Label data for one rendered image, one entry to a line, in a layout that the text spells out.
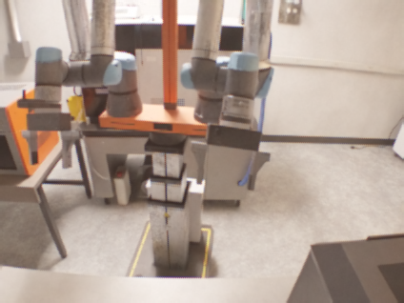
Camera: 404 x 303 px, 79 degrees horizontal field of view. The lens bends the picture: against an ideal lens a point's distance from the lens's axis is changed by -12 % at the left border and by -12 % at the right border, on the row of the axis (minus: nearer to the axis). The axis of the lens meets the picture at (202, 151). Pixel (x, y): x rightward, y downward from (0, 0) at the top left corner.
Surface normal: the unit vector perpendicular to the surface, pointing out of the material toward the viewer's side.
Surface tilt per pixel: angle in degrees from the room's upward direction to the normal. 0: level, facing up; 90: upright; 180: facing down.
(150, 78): 90
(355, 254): 0
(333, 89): 90
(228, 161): 90
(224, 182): 90
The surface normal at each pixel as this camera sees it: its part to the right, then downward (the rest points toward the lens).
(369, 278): 0.04, -0.86
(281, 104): 0.03, 0.52
